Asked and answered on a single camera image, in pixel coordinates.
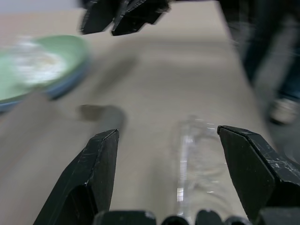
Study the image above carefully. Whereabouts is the blue plate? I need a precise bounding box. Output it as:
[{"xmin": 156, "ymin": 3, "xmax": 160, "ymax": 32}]
[{"xmin": 0, "ymin": 57, "xmax": 91, "ymax": 113}]

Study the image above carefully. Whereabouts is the grey sneaker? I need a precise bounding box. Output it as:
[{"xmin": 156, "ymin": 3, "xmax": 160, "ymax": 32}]
[{"xmin": 269, "ymin": 97, "xmax": 299, "ymax": 125}]

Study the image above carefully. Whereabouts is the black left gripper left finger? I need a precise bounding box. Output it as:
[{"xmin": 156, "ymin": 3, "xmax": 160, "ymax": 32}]
[{"xmin": 32, "ymin": 128, "xmax": 120, "ymax": 225}]

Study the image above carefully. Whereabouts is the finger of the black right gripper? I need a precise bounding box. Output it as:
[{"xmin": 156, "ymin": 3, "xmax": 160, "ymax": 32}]
[
  {"xmin": 111, "ymin": 0, "xmax": 171, "ymax": 37},
  {"xmin": 78, "ymin": 0, "xmax": 123, "ymax": 35}
]

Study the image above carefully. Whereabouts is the person in dark jeans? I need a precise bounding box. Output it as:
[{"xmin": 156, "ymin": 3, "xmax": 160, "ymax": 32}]
[{"xmin": 217, "ymin": 0, "xmax": 300, "ymax": 104}]

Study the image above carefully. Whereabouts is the clear plastic bottle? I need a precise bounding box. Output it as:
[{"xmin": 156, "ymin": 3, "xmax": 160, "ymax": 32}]
[{"xmin": 172, "ymin": 114, "xmax": 233, "ymax": 222}]

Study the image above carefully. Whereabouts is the green plate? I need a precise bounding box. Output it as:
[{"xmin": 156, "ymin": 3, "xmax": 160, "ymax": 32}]
[{"xmin": 0, "ymin": 35, "xmax": 89, "ymax": 104}]

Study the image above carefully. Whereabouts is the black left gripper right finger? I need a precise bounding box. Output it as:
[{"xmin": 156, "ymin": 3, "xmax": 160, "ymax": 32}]
[{"xmin": 217, "ymin": 125, "xmax": 300, "ymax": 221}]

